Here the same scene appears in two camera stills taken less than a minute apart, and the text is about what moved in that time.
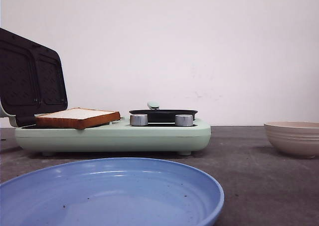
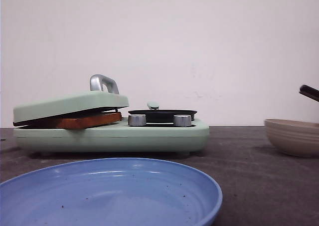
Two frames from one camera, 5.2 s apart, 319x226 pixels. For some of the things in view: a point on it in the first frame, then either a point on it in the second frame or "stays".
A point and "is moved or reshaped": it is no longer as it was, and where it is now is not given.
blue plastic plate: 112,191 stays
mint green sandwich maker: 32,82 is moved or reshaped
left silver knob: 138,119 stays
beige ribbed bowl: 299,139 stays
